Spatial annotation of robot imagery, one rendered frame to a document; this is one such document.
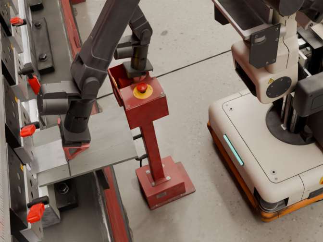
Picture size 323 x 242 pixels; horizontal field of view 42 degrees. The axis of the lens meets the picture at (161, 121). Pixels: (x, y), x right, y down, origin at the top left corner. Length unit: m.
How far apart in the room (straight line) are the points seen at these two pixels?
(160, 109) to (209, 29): 1.49
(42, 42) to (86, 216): 0.74
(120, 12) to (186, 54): 1.91
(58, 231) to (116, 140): 0.29
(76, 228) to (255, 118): 1.16
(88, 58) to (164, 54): 1.91
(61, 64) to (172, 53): 1.34
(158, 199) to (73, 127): 1.12
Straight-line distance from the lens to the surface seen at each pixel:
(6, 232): 0.74
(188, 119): 2.41
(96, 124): 1.17
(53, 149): 1.16
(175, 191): 2.09
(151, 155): 1.87
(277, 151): 1.95
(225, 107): 2.09
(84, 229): 1.16
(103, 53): 0.92
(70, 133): 1.04
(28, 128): 0.91
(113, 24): 0.90
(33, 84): 1.17
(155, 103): 1.51
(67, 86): 0.97
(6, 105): 0.95
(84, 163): 1.10
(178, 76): 2.65
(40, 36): 1.68
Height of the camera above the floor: 1.89
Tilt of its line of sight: 51 degrees down
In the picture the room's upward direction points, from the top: 11 degrees counter-clockwise
